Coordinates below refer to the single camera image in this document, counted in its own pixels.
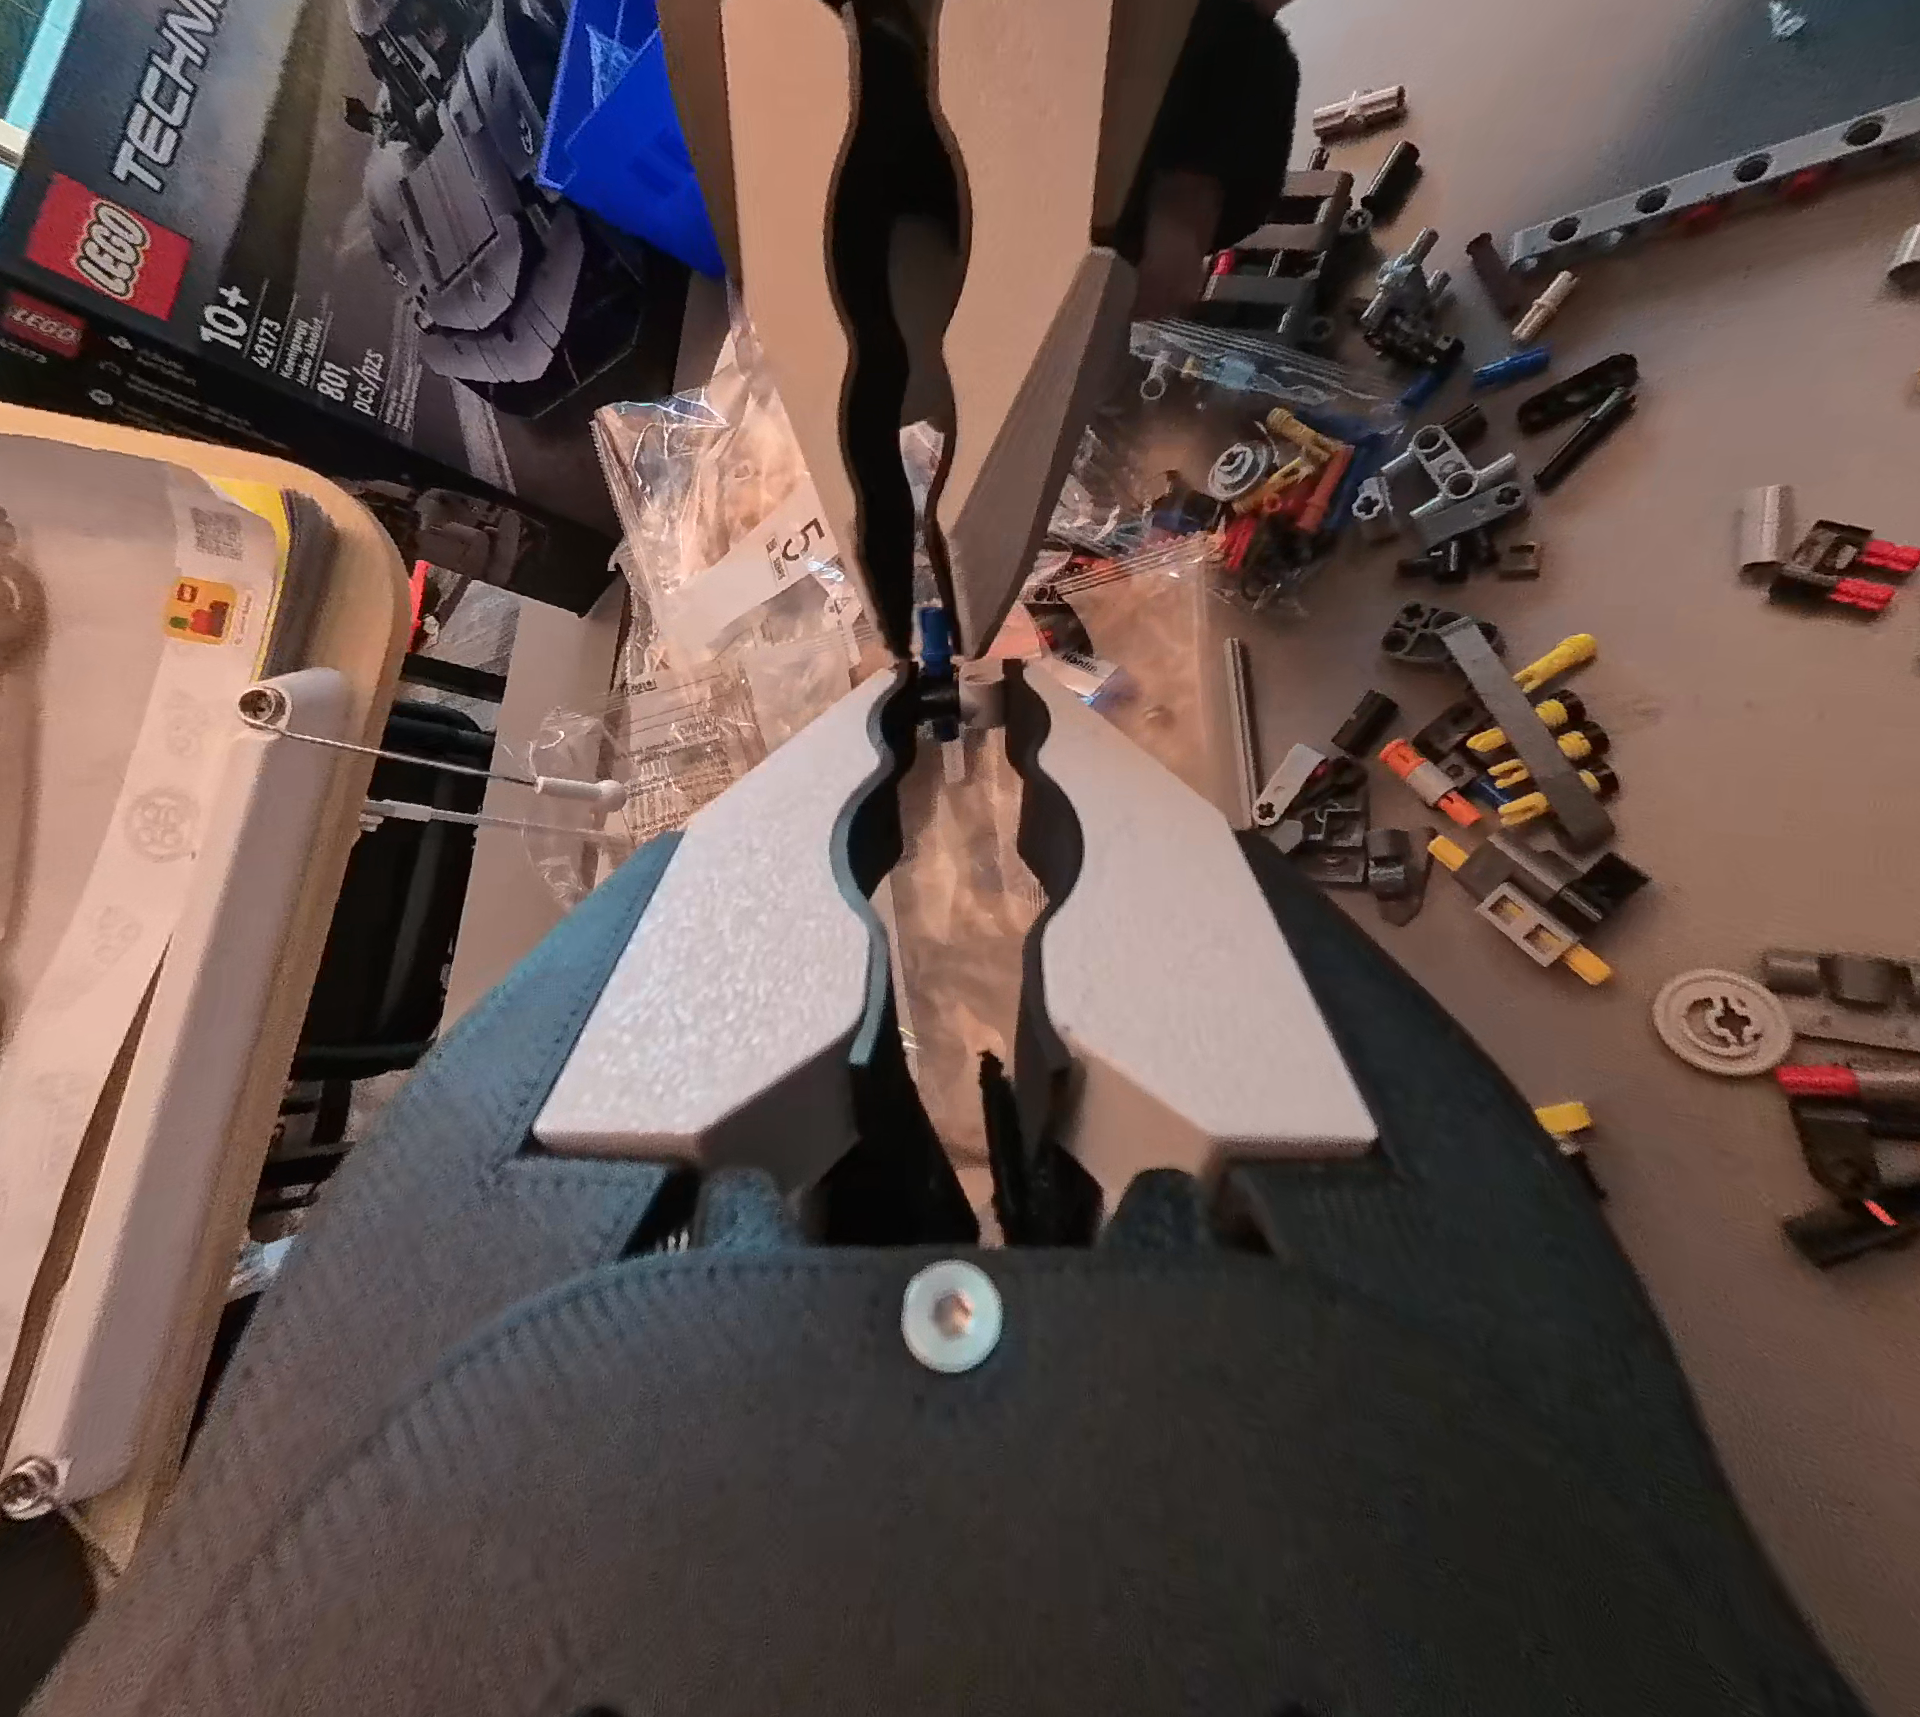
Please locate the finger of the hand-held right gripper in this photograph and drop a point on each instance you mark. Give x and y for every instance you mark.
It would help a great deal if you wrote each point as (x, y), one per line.
(1034, 96)
(781, 247)

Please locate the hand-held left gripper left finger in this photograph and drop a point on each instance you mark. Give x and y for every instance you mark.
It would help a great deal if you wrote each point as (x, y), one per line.
(720, 996)

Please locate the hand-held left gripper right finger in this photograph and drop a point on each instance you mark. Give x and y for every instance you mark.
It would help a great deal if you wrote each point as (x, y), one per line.
(1185, 996)

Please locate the clear bag with printed warnings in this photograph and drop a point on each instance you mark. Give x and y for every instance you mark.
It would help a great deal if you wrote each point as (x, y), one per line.
(690, 756)

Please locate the grey toy frame assembly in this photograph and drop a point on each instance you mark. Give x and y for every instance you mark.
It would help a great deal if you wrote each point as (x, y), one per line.
(1275, 247)

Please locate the small clear bag toy pieces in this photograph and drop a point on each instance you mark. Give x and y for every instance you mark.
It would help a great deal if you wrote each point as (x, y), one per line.
(1155, 652)

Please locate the pile of small toy pieces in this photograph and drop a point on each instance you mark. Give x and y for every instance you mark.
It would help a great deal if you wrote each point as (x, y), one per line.
(1275, 511)

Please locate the large dark toy set box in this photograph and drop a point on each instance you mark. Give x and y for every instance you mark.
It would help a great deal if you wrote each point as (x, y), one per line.
(300, 96)

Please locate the toy set instruction booklet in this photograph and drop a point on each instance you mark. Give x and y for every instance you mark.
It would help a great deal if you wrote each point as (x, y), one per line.
(91, 636)

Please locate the blue plastic bin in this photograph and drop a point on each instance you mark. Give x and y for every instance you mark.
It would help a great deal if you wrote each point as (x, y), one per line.
(630, 142)

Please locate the clear plastic bag white label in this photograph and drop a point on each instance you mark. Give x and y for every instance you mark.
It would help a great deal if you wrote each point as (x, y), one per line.
(720, 517)

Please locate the grey toy axle connector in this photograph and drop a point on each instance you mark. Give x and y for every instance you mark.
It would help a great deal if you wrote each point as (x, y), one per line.
(1359, 109)

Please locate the orange and grey toy pin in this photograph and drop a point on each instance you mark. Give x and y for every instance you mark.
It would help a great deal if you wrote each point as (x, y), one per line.
(1425, 779)

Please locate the grey black toy block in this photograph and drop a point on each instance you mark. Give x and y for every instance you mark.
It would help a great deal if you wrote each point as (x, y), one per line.
(1545, 899)

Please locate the black and yellow toy pin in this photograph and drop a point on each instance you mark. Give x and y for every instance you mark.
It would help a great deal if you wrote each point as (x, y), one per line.
(1569, 1126)

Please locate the dark toy beam yellow pins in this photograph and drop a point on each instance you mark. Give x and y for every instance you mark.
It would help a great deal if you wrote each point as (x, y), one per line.
(1533, 739)

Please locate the short grey toy beam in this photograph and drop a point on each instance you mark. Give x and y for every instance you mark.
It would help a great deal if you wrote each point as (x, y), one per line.
(1422, 634)

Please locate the brown toy rod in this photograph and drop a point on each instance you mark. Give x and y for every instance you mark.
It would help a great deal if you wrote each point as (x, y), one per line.
(1490, 274)

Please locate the wooden book stand white legs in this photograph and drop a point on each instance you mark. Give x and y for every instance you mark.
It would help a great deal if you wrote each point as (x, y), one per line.
(254, 846)

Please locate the grey round toy pulley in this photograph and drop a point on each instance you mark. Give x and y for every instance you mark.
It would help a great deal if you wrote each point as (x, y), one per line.
(1724, 1019)

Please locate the small blue toy pin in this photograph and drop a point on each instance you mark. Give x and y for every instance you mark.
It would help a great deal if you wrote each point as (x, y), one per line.
(1508, 365)

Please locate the beige toy pin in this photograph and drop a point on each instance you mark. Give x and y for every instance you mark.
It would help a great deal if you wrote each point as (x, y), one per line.
(1542, 306)

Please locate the cluster of grey toy connectors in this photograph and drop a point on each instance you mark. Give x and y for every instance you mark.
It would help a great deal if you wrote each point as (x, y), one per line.
(1448, 484)

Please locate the short black toy beam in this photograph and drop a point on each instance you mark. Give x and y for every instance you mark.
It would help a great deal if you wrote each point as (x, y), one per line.
(1574, 387)

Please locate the red and grey toy pins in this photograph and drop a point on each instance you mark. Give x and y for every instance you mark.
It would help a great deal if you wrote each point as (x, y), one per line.
(1845, 1084)

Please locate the long white toy beam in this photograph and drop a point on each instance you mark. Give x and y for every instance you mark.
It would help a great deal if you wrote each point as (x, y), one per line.
(1711, 190)

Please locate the black toy piece red stripe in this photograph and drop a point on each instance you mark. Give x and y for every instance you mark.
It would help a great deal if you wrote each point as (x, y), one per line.
(1852, 1200)

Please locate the small white toy cylinder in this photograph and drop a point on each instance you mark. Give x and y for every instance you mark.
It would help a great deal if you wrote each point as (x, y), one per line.
(1767, 533)

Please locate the black toy piece red pins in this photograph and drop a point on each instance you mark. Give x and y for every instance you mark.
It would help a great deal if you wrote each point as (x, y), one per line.
(1839, 565)

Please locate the white toy clip piece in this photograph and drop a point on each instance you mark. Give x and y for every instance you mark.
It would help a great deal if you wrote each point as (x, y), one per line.
(1905, 255)

